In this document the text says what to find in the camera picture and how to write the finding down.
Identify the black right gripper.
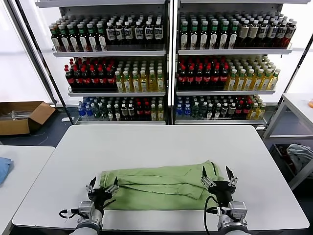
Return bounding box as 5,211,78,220
201,166,238,208

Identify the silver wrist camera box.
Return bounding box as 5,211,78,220
78,201,96,218
228,201,247,221

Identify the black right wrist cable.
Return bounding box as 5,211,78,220
204,195,222,235

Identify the dark bottle beige label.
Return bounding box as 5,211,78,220
238,21,250,47
248,20,260,47

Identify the large white work table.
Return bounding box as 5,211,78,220
12,124,310,232

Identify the open cardboard box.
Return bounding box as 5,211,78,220
0,101,56,136

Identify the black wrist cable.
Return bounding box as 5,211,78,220
204,195,222,235
59,208,80,218

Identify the dark bottle white label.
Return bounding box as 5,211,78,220
258,21,268,47
134,21,145,45
267,20,278,47
276,20,287,47
144,21,155,45
115,21,125,45
124,21,134,45
106,22,116,45
154,20,164,45

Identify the yellow drink bottle green label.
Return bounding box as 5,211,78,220
253,69,264,91
244,69,254,91
261,69,272,91
224,69,237,91
236,69,246,91
268,69,281,90

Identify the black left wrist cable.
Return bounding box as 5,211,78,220
59,208,80,218

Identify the small white side table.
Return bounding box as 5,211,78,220
0,145,56,235

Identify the grey crumpled garment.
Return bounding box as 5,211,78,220
286,143,313,174

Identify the grey metal frame table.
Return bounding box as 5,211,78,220
263,93,313,190

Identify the dark storage bin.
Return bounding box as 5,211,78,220
272,143,298,183

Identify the dark bottle green cap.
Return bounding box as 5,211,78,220
228,21,238,49
180,21,190,49
87,23,98,52
219,21,228,49
189,21,200,49
68,23,80,52
50,23,62,52
96,22,108,52
59,23,71,52
77,23,89,52
209,20,219,49
199,20,209,49

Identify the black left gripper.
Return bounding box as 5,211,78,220
85,176,120,210

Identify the cola bottle red cap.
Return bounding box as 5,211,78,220
195,65,204,90
203,65,212,90
211,65,221,90
98,67,108,92
135,101,144,120
89,67,100,92
81,67,91,92
143,101,151,120
106,67,116,92
73,67,83,92
178,65,187,90
235,100,244,119
220,65,229,90
186,65,196,90
243,100,252,119
65,65,75,92

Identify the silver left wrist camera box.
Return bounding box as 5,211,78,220
78,201,96,218

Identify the grey shelf unit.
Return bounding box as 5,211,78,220
172,0,311,130
35,0,173,126

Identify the black slanted frame post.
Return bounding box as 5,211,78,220
14,0,74,124
290,34,313,95

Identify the metal parts bundle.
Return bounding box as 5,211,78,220
11,110,32,120

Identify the green polo shirt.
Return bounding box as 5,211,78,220
97,160,225,211

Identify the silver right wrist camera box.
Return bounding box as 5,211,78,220
228,201,247,221

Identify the blue folded cloth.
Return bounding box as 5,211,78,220
0,156,13,187

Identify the reddish drink bottle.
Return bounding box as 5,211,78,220
285,19,297,48

